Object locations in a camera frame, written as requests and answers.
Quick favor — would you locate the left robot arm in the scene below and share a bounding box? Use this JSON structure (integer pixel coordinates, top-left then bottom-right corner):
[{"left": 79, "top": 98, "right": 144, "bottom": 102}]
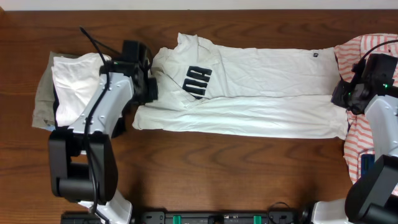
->
[{"left": 49, "top": 60, "right": 158, "bottom": 223}]

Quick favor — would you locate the folded olive garment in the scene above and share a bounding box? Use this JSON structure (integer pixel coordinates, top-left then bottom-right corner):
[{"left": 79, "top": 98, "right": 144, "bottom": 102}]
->
[{"left": 32, "top": 52, "right": 77, "bottom": 129}]

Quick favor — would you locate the light blue folded garment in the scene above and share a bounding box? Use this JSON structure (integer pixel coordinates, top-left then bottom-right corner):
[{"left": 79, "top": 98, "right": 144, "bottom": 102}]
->
[{"left": 43, "top": 125, "right": 56, "bottom": 132}]

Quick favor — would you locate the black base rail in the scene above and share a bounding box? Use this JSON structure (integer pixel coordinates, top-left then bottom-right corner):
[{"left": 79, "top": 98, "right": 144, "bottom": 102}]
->
[{"left": 60, "top": 203, "right": 312, "bottom": 224}]

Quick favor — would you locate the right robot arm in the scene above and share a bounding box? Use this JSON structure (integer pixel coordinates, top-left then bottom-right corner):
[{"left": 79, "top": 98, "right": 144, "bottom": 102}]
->
[{"left": 309, "top": 84, "right": 397, "bottom": 224}]

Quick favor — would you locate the white t-shirt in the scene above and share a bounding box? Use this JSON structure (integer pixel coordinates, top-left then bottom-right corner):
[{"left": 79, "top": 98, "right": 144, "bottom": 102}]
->
[{"left": 132, "top": 34, "right": 348, "bottom": 139}]

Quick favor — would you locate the folded black garment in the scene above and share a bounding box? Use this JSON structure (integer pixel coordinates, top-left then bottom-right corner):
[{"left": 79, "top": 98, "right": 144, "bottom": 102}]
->
[{"left": 52, "top": 86, "right": 127, "bottom": 149}]

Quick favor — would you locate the folded white shirt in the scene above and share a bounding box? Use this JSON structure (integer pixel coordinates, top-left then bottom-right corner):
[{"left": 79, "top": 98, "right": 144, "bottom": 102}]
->
[{"left": 51, "top": 53, "right": 103, "bottom": 126}]

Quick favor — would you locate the red white striped shirt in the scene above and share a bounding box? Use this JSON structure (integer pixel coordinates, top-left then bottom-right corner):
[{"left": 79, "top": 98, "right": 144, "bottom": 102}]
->
[{"left": 334, "top": 34, "right": 397, "bottom": 183}]

